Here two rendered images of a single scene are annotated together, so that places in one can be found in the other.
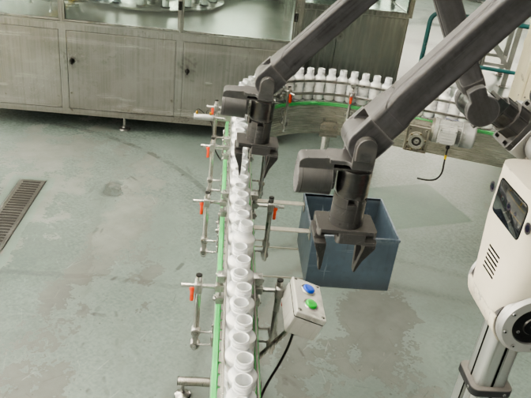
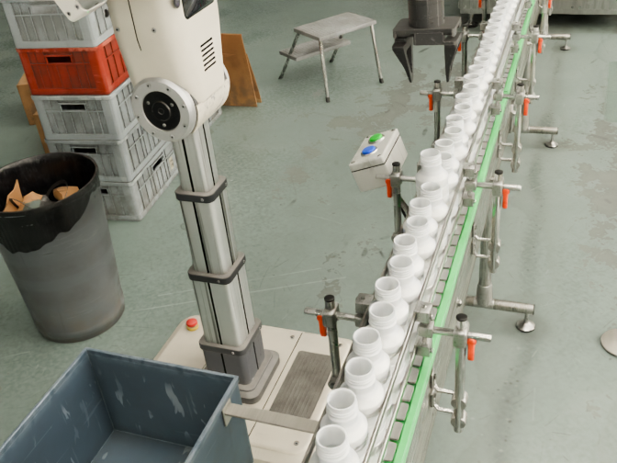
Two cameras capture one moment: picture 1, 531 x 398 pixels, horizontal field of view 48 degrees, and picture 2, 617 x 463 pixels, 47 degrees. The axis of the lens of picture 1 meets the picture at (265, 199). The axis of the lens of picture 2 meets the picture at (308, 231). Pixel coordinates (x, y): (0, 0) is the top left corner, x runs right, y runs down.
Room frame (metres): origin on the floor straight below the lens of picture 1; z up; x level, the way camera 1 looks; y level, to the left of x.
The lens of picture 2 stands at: (2.48, 0.38, 1.81)
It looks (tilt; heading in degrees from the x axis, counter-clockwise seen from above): 33 degrees down; 208
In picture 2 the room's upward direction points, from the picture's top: 6 degrees counter-clockwise
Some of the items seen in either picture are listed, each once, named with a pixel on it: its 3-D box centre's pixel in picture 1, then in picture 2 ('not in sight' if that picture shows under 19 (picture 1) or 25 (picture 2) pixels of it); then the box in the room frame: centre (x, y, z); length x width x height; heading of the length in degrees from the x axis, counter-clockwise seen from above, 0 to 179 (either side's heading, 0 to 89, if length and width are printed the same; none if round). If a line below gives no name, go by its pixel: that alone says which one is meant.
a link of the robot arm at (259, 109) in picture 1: (260, 108); not in sight; (1.35, 0.04, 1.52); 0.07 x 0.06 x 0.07; 94
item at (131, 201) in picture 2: not in sight; (125, 172); (-0.07, -2.04, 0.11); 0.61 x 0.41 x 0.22; 11
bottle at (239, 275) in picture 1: (237, 298); (453, 165); (1.18, 0.04, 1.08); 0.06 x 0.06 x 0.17
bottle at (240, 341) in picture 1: (237, 367); (469, 118); (0.95, 0.02, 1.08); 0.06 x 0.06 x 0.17
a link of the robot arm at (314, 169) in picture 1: (333, 161); not in sight; (0.90, -0.10, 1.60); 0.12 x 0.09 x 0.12; 96
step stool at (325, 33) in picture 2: not in sight; (327, 50); (-1.74, -1.59, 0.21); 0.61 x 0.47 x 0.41; 59
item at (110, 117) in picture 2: not in sight; (105, 93); (-0.07, -2.04, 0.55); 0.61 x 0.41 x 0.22; 13
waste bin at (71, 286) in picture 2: not in sight; (61, 252); (0.87, -1.58, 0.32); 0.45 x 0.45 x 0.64
